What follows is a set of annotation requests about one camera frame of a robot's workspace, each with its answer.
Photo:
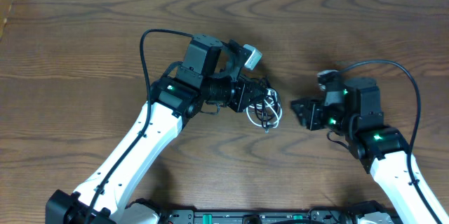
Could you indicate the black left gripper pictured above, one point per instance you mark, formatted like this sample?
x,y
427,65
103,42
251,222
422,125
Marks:
x,y
240,97

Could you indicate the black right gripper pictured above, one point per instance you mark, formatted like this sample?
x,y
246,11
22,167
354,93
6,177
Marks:
x,y
314,115

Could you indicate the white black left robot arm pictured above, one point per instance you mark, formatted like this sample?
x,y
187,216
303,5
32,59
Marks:
x,y
210,73

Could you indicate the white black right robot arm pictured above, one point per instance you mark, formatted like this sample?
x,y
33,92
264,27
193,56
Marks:
x,y
352,108

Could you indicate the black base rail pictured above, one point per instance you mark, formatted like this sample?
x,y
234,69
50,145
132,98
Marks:
x,y
245,217

